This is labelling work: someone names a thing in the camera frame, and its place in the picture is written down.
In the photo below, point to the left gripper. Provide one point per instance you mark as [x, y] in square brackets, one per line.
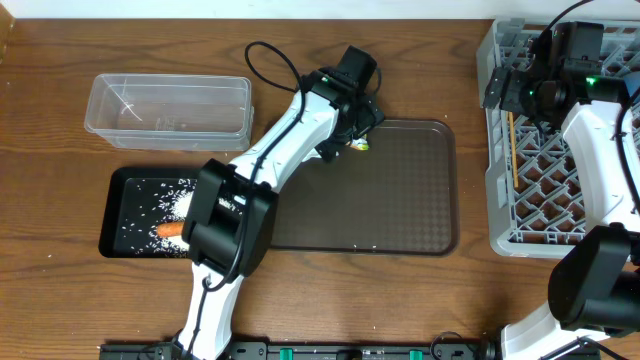
[370, 112]

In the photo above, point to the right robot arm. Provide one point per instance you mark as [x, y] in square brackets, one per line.
[591, 297]

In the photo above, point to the wooden chopstick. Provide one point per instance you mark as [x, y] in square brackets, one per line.
[511, 123]

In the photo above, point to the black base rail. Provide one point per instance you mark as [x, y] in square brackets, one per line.
[448, 349]

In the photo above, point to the dark blue plate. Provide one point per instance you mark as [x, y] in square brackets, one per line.
[632, 82]

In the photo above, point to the clear plastic bin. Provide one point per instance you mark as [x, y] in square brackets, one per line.
[171, 112]

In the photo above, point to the black plastic tray bin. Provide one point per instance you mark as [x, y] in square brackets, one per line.
[115, 196]

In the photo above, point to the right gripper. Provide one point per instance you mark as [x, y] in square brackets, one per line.
[517, 79]

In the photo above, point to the grey dishwasher rack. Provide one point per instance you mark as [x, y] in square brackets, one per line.
[541, 215]

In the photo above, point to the pile of white rice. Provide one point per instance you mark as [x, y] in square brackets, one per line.
[146, 204]

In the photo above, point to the dark brown serving tray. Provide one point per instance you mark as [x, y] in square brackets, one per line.
[399, 197]

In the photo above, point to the orange carrot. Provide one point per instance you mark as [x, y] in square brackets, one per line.
[172, 229]

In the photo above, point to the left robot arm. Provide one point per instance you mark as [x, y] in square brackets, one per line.
[229, 224]

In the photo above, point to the yellow green snack wrapper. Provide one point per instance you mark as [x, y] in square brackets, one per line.
[360, 144]

